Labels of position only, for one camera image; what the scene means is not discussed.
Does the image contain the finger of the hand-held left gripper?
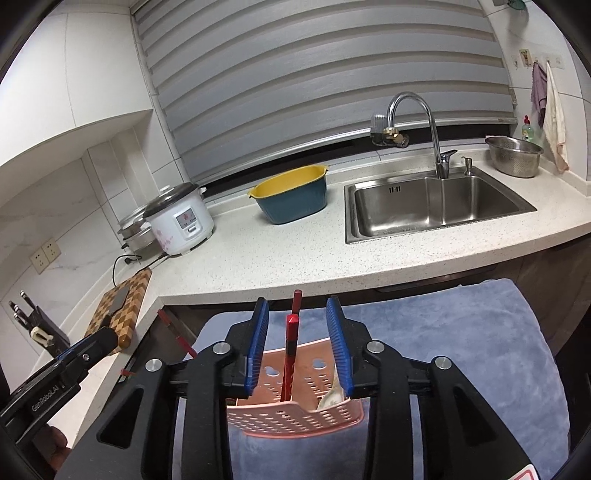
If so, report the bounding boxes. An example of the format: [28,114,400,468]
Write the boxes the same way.
[57,325,120,382]

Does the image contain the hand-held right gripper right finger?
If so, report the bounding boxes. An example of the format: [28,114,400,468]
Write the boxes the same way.
[325,298,528,480]

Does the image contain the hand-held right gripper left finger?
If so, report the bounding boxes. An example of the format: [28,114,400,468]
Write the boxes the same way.
[95,298,271,480]

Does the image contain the white ceramic spoon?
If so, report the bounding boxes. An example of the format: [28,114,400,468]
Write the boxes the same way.
[316,369,347,411]

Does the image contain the pink perforated utensil holder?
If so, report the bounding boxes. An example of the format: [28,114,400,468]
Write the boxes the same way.
[226,339,365,439]

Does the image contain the person's left hand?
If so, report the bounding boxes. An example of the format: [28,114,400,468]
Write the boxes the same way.
[44,427,73,472]

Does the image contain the black knife block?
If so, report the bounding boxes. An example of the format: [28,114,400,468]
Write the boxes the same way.
[8,290,71,359]

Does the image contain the dark block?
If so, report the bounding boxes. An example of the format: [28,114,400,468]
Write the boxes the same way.
[105,286,133,317]

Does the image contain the checkered wooden cutting board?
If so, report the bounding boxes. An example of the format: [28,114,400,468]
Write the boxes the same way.
[83,268,153,350]

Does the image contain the steel steamer pot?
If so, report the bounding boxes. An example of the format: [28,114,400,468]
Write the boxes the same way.
[117,208,158,254]

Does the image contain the blue-grey plush blanket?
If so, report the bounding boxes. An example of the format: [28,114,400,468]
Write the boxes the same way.
[189,278,570,480]

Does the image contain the white rice cooker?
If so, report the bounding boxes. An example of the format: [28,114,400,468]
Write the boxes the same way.
[143,182,215,257]

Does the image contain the blue and yellow basin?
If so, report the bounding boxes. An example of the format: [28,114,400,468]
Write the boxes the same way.
[248,165,329,225]

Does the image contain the stainless steel sink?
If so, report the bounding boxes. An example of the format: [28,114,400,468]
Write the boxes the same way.
[343,165,539,245]

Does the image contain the chrome faucet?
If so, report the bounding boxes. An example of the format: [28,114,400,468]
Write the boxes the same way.
[369,91,459,181]

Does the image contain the steel colander bowl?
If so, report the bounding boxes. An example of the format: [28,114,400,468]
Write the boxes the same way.
[485,135,544,179]

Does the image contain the grey window blind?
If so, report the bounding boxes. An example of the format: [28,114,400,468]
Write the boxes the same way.
[130,0,518,185]

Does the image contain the green dish soap bottle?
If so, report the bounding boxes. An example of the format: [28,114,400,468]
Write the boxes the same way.
[522,115,544,144]

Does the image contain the white towel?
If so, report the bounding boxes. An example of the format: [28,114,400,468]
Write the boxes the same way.
[541,62,570,174]

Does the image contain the purple cloth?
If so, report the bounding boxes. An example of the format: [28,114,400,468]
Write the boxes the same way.
[530,61,549,121]

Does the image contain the black power cable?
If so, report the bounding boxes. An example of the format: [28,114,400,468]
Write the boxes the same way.
[113,251,170,287]

